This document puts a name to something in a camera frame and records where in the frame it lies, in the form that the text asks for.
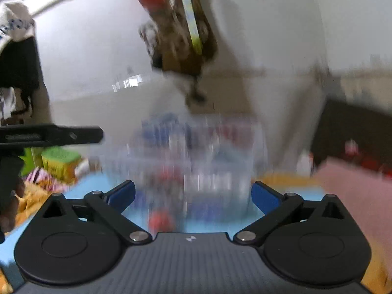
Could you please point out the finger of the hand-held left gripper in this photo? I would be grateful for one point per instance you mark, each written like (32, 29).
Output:
(61, 135)

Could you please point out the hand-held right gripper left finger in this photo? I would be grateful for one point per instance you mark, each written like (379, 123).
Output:
(124, 194)

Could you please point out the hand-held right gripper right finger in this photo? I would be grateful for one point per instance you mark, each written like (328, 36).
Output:
(265, 197)

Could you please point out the round red snack packet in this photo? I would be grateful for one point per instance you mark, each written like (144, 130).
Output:
(161, 220)

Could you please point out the clear plastic basket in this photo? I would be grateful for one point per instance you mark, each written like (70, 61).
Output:
(199, 165)

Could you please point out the green and yellow box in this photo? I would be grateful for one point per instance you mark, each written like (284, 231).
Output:
(59, 162)

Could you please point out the pink striped snack packet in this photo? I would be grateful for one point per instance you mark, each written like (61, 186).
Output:
(43, 179)

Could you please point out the dark hanging cloth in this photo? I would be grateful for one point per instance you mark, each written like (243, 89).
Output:
(18, 67)

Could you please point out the pink cloth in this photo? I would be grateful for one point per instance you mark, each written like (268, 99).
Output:
(361, 196)

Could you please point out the dark furniture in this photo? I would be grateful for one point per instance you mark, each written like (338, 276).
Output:
(352, 128)

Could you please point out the white hanging cloth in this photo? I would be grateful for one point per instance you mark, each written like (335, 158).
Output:
(15, 21)

